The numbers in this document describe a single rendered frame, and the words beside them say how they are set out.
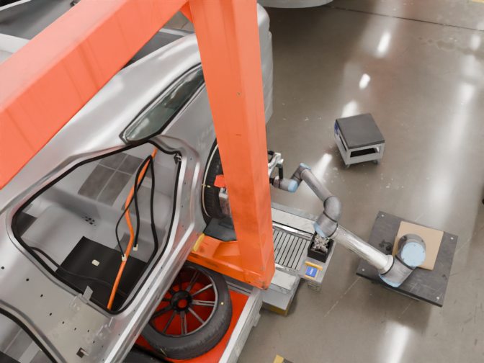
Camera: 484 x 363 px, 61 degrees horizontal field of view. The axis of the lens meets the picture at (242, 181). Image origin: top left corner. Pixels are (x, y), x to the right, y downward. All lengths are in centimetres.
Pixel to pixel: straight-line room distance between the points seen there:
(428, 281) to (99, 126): 242
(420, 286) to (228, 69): 228
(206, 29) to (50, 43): 66
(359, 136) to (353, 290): 141
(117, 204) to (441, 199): 277
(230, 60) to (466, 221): 300
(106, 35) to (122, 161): 217
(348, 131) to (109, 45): 329
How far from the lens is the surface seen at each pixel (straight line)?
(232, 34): 139
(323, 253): 300
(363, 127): 409
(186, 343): 283
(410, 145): 449
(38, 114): 83
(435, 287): 328
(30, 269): 182
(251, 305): 298
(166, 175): 270
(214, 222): 353
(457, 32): 621
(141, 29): 101
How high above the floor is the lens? 313
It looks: 51 degrees down
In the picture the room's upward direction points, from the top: 9 degrees counter-clockwise
